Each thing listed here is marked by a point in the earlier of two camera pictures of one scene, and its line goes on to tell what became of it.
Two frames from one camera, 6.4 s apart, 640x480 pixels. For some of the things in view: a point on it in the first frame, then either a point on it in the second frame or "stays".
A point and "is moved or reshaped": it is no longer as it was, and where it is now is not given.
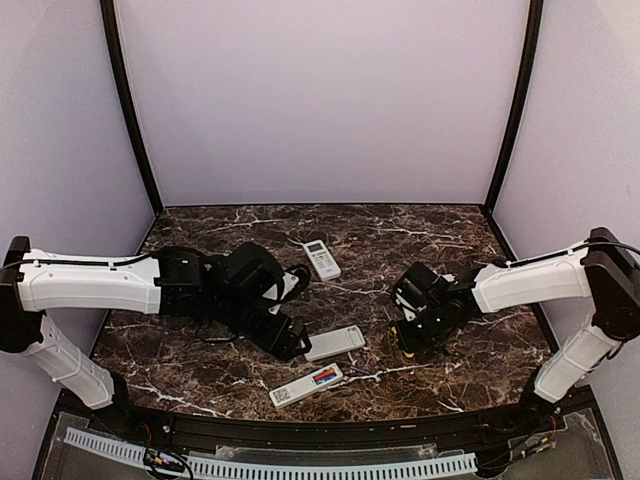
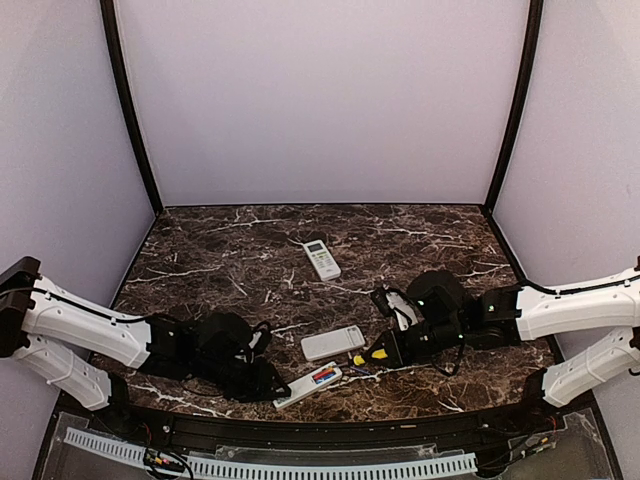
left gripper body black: x=238 y=313 -> x=236 y=383
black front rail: x=337 y=433 stays
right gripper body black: x=432 y=329 -> x=445 y=335
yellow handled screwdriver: x=409 y=355 is moved or reshaped
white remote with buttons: x=322 y=260 stays
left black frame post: x=113 y=32 stays
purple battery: x=360 y=370 stays
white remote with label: x=305 y=384 stays
